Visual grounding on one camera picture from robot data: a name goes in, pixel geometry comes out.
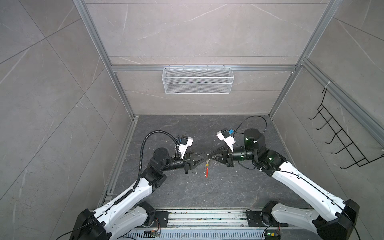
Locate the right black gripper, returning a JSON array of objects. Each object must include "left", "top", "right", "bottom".
[{"left": 208, "top": 143, "right": 258, "bottom": 168}]

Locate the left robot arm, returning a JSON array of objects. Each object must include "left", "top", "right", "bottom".
[{"left": 70, "top": 148, "right": 205, "bottom": 240}]

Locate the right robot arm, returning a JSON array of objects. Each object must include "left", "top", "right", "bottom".
[{"left": 208, "top": 129, "right": 360, "bottom": 240}]

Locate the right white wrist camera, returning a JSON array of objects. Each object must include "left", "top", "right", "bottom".
[{"left": 217, "top": 129, "right": 236, "bottom": 152}]

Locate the left black corrugated cable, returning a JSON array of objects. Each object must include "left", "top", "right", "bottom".
[{"left": 132, "top": 129, "right": 178, "bottom": 190}]

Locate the right black camera cable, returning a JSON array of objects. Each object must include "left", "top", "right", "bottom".
[{"left": 233, "top": 115, "right": 268, "bottom": 136}]

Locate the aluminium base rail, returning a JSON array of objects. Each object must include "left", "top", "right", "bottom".
[{"left": 120, "top": 209, "right": 319, "bottom": 240}]

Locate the white wire mesh basket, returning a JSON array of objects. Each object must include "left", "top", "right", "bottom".
[{"left": 162, "top": 67, "right": 235, "bottom": 95}]

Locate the black wire hook rack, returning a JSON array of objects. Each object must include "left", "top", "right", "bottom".
[{"left": 308, "top": 88, "right": 384, "bottom": 170}]

